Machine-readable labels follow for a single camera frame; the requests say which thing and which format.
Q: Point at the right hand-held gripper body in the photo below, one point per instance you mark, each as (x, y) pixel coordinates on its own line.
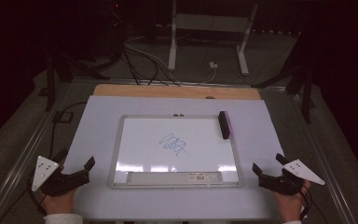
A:
(301, 171)

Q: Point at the metal floor rail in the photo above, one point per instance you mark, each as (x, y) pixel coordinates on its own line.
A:
(323, 165)
(18, 165)

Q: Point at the silver framed whiteboard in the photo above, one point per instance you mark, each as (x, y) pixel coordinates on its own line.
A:
(143, 149)

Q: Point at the white plug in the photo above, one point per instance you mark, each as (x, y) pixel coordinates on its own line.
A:
(213, 65)

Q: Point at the black and purple eraser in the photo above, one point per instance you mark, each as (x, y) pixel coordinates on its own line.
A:
(224, 124)

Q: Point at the white metal stand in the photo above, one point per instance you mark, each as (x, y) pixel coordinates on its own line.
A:
(211, 22)

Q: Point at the dark equipment rack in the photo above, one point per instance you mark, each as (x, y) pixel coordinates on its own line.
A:
(116, 28)

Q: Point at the black square floor plate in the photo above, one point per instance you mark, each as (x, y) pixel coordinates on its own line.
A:
(63, 116)

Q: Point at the person's right hand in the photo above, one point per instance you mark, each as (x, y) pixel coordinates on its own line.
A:
(290, 207)

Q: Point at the person's left hand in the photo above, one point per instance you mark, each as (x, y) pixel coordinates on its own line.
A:
(59, 203)

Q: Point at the wooden table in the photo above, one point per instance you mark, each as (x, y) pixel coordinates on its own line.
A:
(167, 91)

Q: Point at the black tripod stand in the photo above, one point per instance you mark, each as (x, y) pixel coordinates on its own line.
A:
(306, 99)
(50, 84)

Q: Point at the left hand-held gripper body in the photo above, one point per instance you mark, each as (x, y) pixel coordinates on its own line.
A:
(45, 169)

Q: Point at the large white sheet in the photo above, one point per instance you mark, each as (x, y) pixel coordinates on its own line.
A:
(99, 124)

